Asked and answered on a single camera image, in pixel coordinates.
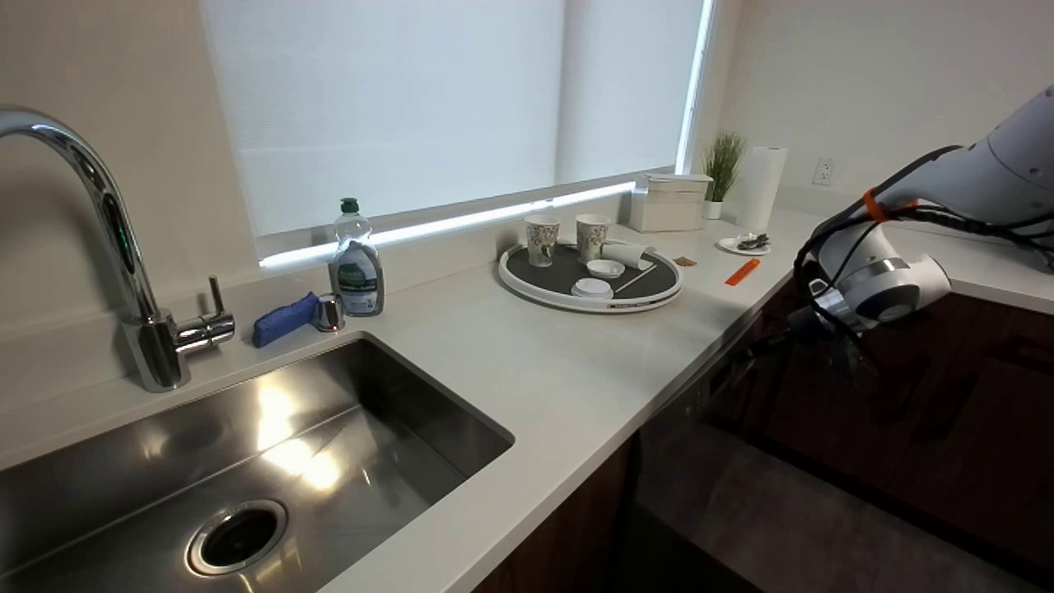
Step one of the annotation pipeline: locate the dish soap bottle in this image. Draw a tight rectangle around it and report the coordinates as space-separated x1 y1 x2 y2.
326 193 389 318

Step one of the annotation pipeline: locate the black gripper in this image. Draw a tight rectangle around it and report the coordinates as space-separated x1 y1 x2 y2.
838 312 892 381

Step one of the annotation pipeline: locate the narrow white roller blind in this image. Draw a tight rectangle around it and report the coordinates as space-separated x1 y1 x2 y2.
563 0 718 184

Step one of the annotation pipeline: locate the stainless steel sink basin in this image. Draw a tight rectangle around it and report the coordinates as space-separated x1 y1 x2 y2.
0 328 520 593

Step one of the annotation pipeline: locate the round black white-rimmed tray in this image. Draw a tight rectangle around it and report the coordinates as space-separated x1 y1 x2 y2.
495 236 688 317

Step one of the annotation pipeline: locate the small green potted plant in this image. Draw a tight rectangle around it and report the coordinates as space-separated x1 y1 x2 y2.
703 131 748 221

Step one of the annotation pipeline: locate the blue dish brush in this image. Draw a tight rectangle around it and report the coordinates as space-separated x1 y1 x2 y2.
251 289 346 351

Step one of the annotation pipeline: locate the wide white roller blind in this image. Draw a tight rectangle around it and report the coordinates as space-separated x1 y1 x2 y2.
193 0 570 241

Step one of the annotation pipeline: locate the chrome kitchen faucet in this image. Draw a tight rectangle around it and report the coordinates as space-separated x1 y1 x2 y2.
0 106 241 394

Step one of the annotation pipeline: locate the small orange stick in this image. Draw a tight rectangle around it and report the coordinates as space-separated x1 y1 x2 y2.
720 258 763 289

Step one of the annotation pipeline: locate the dark brown wooden drawer cabinet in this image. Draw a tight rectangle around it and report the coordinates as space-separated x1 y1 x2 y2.
703 275 1054 579

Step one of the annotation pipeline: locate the black cable bundle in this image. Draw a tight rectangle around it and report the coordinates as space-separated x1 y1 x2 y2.
790 142 1054 339

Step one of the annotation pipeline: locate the white rectangular container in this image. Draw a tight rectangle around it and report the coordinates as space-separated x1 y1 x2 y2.
627 172 715 235

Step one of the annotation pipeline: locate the white paper towel roll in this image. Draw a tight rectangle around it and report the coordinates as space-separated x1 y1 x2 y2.
731 142 790 236

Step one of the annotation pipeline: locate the brown wooden cabinet front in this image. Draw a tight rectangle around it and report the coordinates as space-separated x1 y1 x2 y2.
472 433 647 593

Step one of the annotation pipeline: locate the small white plate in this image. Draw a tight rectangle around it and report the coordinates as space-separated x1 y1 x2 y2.
715 230 775 260

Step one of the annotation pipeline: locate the white rolled cloth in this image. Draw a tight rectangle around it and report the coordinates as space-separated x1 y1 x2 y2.
602 236 667 272

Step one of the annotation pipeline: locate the patterned beige ceramic cup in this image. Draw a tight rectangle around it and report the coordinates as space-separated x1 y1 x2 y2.
573 210 614 265
524 210 563 269

